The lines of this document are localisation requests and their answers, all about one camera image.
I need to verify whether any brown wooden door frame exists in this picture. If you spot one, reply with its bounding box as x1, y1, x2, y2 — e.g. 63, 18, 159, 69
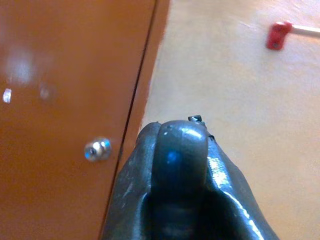
99, 0, 172, 240

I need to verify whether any dark round-ended broom handle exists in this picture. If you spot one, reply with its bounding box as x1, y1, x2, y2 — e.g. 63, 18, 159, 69
151, 114, 210, 240

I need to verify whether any silver round door knob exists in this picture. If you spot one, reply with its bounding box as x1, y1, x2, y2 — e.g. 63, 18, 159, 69
84, 136, 113, 163

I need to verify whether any brown wooden door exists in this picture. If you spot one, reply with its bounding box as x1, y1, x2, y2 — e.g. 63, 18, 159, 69
0, 0, 159, 240

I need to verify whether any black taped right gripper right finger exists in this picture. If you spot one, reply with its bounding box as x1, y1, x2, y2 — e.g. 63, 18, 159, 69
206, 133, 279, 240

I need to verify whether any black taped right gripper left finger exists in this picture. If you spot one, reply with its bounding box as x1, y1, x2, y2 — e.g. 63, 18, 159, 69
99, 121, 161, 240

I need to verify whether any white thin rod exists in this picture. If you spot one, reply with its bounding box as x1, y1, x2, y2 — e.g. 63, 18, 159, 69
290, 24, 320, 39

